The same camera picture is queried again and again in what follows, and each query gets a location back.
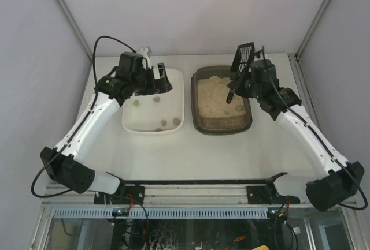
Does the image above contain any black slotted litter scoop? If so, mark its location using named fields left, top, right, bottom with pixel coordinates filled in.
left=226, top=42, right=255, bottom=104

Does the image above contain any brown plastic litter box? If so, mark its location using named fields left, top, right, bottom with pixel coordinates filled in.
left=191, top=65, right=253, bottom=135

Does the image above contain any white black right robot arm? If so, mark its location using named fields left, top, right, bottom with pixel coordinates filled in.
left=227, top=59, right=368, bottom=211

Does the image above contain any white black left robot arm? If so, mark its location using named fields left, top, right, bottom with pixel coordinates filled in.
left=40, top=47, right=172, bottom=195

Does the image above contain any white plastic tub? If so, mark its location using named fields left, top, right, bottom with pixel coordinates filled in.
left=122, top=68, right=185, bottom=135

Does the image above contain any right controller board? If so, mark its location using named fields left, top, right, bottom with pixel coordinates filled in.
left=267, top=207, right=289, bottom=219

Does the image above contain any controller board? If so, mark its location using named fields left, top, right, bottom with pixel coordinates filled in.
left=112, top=208, right=130, bottom=217
left=267, top=207, right=289, bottom=219

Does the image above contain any left controller board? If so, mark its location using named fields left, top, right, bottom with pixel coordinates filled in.
left=112, top=208, right=130, bottom=217

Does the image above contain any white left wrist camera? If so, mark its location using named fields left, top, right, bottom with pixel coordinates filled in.
left=137, top=47, right=153, bottom=68

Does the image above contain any black right camera cable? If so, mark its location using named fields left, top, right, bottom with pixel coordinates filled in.
left=258, top=45, right=368, bottom=210

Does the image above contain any black camera cable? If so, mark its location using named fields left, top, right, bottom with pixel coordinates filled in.
left=258, top=45, right=368, bottom=210
left=31, top=35, right=136, bottom=198

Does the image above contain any aluminium right side rail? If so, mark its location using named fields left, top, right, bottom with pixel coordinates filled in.
left=287, top=53, right=321, bottom=130

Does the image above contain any black left camera cable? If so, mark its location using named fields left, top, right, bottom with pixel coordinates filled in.
left=31, top=35, right=136, bottom=198

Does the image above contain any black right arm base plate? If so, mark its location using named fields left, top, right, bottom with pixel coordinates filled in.
left=246, top=185, right=301, bottom=205

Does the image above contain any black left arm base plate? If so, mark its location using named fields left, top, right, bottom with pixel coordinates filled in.
left=94, top=185, right=145, bottom=205

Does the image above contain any aluminium left frame post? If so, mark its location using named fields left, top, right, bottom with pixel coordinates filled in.
left=54, top=0, right=93, bottom=62

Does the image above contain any aluminium frame post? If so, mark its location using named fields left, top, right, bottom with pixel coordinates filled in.
left=295, top=0, right=332, bottom=59
left=54, top=0, right=93, bottom=62

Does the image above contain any aluminium right frame post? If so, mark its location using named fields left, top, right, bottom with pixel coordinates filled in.
left=295, top=0, right=332, bottom=59

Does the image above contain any aluminium front mounting rail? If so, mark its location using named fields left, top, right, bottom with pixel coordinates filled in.
left=41, top=182, right=357, bottom=206

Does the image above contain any grey slotted cable duct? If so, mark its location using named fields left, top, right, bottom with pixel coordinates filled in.
left=52, top=207, right=268, bottom=219

